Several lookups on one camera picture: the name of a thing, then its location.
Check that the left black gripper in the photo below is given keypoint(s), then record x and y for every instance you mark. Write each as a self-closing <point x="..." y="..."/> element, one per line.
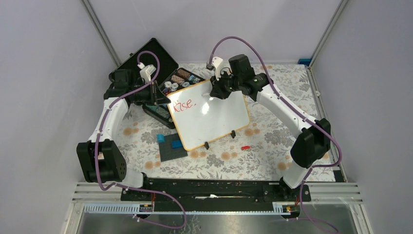
<point x="157" y="97"/>

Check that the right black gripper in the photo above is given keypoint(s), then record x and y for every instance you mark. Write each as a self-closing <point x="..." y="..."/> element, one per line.
<point x="217" y="90"/>

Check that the yellow framed whiteboard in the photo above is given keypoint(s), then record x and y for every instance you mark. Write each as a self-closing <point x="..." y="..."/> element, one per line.
<point x="198" y="119"/>

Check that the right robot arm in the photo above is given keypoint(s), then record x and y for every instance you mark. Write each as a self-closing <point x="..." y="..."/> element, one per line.
<point x="312" y="135"/>

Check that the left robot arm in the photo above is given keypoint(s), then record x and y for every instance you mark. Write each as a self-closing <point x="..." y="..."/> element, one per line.
<point x="100" y="158"/>

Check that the white poker chip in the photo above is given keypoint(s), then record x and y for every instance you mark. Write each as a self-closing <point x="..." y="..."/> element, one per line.
<point x="168" y="84"/>

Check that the light blue building brick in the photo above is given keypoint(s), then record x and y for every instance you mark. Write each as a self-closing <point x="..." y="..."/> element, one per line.
<point x="160" y="138"/>

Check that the dark blue building brick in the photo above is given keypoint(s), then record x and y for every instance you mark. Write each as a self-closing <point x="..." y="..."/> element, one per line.
<point x="176" y="144"/>

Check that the dark grey building baseplate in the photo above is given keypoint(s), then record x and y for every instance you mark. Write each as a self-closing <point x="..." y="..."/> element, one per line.
<point x="167" y="153"/>

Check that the floral table mat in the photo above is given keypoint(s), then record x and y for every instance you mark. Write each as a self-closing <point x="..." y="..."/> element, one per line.
<point x="269" y="139"/>

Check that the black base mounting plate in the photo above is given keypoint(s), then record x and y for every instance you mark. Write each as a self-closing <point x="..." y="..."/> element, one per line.
<point x="197" y="195"/>

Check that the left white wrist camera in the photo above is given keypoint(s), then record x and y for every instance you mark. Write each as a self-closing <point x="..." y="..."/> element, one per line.
<point x="146" y="71"/>

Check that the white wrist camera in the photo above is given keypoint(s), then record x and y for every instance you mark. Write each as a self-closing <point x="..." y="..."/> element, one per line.
<point x="216" y="65"/>
<point x="146" y="71"/>

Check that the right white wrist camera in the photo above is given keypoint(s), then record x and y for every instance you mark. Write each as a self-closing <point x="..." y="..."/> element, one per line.
<point x="216" y="65"/>

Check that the blue corner bracket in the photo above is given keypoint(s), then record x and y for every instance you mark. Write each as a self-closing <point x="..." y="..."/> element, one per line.
<point x="304" y="61"/>

